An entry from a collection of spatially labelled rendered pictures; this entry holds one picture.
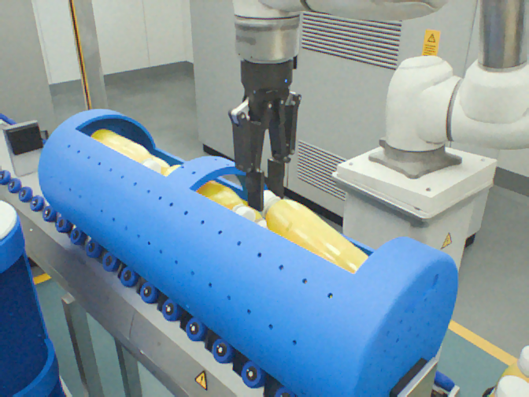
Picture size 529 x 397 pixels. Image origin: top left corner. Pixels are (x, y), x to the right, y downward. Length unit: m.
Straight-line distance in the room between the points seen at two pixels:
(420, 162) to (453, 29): 1.09
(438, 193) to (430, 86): 0.26
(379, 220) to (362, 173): 0.13
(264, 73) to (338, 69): 2.07
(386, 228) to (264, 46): 0.79
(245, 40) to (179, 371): 0.63
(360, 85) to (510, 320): 1.34
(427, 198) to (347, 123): 1.60
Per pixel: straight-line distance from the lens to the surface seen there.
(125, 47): 6.14
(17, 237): 1.25
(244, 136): 0.72
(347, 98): 2.75
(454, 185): 1.31
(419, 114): 1.29
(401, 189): 1.28
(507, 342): 2.54
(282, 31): 0.69
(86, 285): 1.27
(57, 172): 1.16
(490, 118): 1.24
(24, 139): 1.69
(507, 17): 1.17
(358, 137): 2.75
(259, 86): 0.71
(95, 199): 1.02
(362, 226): 1.43
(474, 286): 2.81
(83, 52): 1.89
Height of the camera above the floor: 1.61
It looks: 28 degrees down
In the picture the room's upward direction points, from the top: straight up
